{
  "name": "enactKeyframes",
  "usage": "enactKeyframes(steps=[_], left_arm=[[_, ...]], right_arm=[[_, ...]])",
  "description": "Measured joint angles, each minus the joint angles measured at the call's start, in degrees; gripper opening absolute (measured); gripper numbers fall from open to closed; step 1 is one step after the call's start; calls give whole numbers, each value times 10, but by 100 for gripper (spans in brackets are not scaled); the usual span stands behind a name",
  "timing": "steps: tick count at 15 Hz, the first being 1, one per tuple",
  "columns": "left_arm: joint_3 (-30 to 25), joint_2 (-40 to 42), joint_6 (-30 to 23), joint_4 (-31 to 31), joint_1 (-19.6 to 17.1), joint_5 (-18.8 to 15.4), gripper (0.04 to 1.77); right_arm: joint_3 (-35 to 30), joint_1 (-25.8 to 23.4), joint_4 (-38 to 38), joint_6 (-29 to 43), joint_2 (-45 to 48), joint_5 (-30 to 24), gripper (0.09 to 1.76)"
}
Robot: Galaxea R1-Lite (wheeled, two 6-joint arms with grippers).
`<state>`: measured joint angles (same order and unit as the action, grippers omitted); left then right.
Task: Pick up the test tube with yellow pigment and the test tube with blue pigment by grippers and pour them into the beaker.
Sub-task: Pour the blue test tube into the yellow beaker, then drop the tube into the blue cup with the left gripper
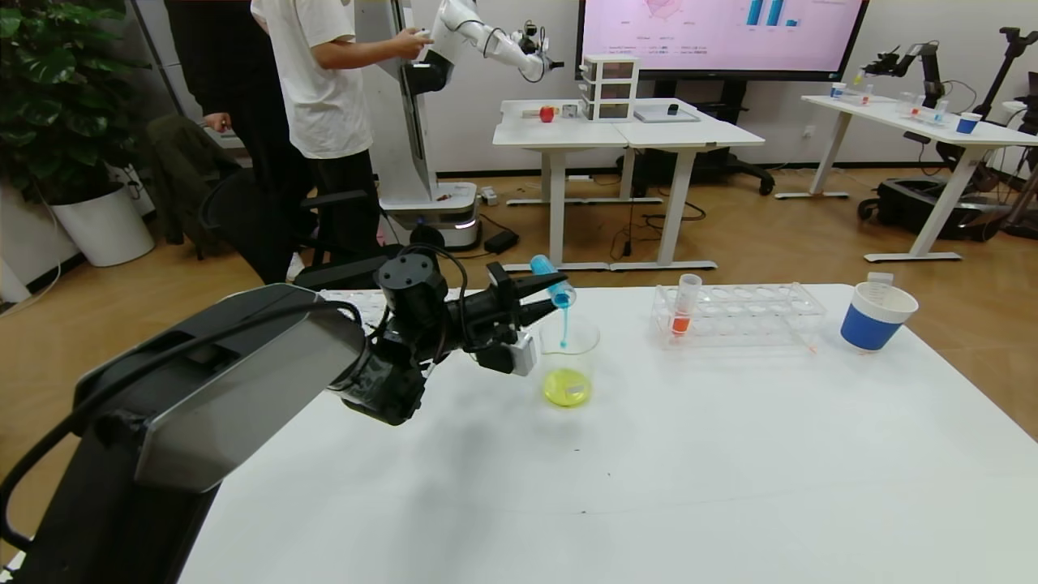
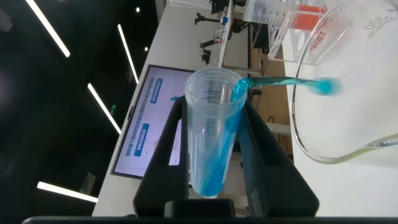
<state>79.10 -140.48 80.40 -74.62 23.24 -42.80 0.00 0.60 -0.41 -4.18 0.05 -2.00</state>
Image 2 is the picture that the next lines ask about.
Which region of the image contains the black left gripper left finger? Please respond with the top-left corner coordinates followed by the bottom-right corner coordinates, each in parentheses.
top-left (132, 95), bottom-right (190, 218)

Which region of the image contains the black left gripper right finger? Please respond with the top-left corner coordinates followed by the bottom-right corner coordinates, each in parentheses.
top-left (237, 99), bottom-right (321, 218)

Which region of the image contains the test tube with blue pigment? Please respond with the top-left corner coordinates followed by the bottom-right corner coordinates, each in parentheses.
top-left (185, 67), bottom-right (249, 198)

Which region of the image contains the glass beaker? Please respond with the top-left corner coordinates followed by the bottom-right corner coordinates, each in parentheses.
top-left (289, 0), bottom-right (398, 165)

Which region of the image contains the clear acrylic tube rack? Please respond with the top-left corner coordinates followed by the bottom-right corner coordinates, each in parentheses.
top-left (267, 0), bottom-right (330, 65)

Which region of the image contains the test tube with red pigment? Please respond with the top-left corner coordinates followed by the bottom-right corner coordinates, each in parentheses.
top-left (243, 0), bottom-right (327, 32)

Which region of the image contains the ceiling light strip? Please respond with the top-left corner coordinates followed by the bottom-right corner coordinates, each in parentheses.
top-left (36, 180), bottom-right (99, 204)
top-left (24, 0), bottom-right (71, 58)
top-left (117, 24), bottom-right (140, 85)
top-left (87, 82), bottom-right (123, 136)

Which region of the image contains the long white desk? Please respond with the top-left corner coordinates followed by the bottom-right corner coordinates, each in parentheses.
top-left (214, 0), bottom-right (236, 68)

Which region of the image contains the large wall display screen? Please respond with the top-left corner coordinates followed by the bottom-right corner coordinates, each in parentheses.
top-left (111, 63), bottom-right (195, 180)

